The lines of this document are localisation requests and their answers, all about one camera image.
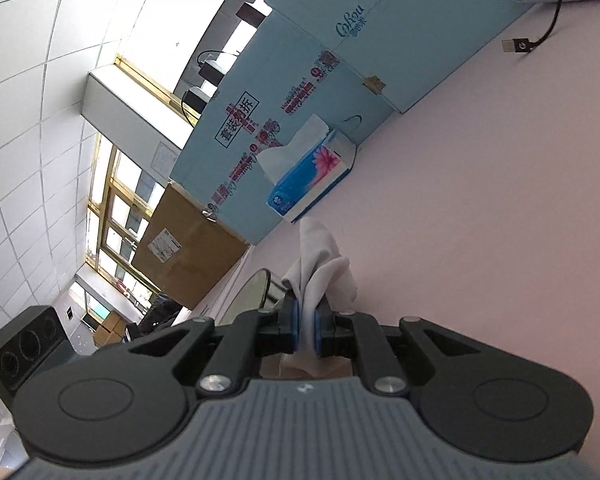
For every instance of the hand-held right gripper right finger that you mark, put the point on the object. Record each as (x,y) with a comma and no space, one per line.
(319,332)

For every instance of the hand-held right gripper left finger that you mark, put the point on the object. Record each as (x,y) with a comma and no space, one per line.
(292,327)

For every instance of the white bowl with black rim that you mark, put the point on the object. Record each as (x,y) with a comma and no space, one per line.
(247,295)

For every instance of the white cloth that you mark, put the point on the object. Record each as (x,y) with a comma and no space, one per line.
(320,260)

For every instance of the brown cardboard box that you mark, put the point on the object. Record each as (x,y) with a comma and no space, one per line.
(190,250)

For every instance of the blue floral tissue box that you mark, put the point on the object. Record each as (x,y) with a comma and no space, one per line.
(310,172)

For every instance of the blue cardboard panel red print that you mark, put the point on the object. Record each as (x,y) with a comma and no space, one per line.
(210,165)

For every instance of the blue cardboard panel plain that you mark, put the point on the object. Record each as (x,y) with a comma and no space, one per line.
(430,20)

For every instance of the white wall notice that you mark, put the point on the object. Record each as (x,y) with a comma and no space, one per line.
(165,158)

